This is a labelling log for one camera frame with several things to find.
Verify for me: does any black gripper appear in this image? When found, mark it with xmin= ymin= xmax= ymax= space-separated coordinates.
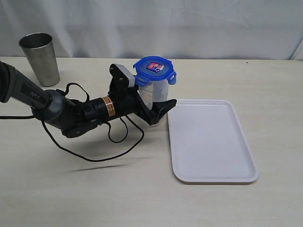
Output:
xmin=107 ymin=63 xmax=177 ymax=125

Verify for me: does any clear plastic tall container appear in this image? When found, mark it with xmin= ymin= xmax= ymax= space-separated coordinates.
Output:
xmin=138 ymin=80 xmax=169 ymax=126

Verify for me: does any blue plastic lid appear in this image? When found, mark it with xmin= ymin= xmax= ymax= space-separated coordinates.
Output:
xmin=133 ymin=56 xmax=177 ymax=87

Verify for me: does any stainless steel cup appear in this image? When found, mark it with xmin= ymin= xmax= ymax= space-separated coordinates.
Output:
xmin=18 ymin=33 xmax=60 ymax=87

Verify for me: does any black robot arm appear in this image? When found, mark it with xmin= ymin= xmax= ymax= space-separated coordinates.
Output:
xmin=0 ymin=62 xmax=177 ymax=138

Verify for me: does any white rectangular tray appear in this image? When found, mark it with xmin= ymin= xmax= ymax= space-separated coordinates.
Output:
xmin=168 ymin=99 xmax=259 ymax=184

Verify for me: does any white curtain backdrop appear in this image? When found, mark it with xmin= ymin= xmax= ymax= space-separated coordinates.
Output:
xmin=0 ymin=0 xmax=303 ymax=60

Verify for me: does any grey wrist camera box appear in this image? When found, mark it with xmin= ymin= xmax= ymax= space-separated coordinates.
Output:
xmin=116 ymin=64 xmax=135 ymax=87

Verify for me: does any black cable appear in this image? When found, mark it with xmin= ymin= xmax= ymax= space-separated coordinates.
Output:
xmin=0 ymin=82 xmax=144 ymax=163

